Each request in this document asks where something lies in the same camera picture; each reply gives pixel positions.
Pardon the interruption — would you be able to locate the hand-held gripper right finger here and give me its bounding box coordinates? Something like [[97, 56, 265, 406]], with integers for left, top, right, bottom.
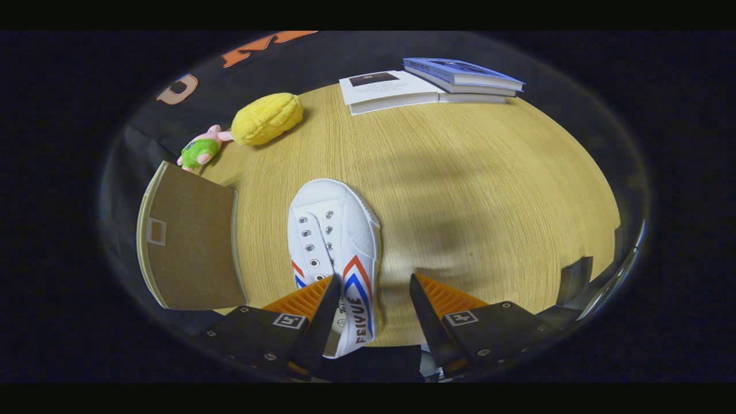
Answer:
[[409, 273, 555, 374]]

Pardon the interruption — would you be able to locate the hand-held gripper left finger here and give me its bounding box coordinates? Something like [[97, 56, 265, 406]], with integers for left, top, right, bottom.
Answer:
[[198, 273, 344, 380]]

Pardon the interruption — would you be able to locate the white canvas shoe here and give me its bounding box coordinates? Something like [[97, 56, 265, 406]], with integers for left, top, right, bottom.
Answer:
[[287, 178, 383, 359]]

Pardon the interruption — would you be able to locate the brown storage box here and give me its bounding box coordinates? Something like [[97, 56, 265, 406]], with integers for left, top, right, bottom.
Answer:
[[136, 161, 249, 311]]

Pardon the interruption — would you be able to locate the yellow fluffy plush toy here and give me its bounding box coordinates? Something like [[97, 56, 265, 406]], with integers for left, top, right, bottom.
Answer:
[[231, 93, 304, 146]]

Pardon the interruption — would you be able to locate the pink green plush toy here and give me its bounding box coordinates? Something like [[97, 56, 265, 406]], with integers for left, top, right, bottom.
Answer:
[[177, 125, 233, 172]]

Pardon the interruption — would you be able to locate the plain white paperback book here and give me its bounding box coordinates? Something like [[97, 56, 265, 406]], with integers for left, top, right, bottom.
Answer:
[[438, 91, 508, 105]]

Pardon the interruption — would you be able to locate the white book dark photo cover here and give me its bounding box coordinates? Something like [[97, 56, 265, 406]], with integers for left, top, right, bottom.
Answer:
[[339, 70, 443, 116]]

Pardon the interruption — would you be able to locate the blue book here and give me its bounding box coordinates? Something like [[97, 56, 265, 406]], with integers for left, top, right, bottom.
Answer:
[[402, 57, 525, 93]]

